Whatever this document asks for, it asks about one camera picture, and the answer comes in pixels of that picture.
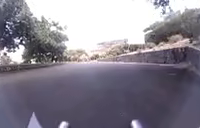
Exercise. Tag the low pale bushes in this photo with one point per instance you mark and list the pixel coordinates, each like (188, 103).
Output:
(76, 55)

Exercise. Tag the dark asphalt road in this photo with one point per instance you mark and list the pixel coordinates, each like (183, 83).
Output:
(88, 93)

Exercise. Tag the round green tree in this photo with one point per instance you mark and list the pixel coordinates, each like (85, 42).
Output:
(46, 43)

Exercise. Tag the robot's own part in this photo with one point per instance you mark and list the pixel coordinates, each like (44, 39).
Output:
(136, 124)
(63, 125)

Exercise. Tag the dry grass slope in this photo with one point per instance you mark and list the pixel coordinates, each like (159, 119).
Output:
(174, 43)

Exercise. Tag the overhanging tree branch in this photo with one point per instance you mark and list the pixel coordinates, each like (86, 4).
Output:
(161, 3)

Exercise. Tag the large leafy tree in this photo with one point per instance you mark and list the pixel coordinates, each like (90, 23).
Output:
(6, 23)

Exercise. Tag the stone retaining wall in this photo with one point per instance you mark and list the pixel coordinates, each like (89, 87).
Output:
(161, 56)

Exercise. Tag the bushes above wall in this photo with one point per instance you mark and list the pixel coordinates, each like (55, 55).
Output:
(178, 26)

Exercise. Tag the low stone wall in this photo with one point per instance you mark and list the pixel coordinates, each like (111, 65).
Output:
(8, 67)

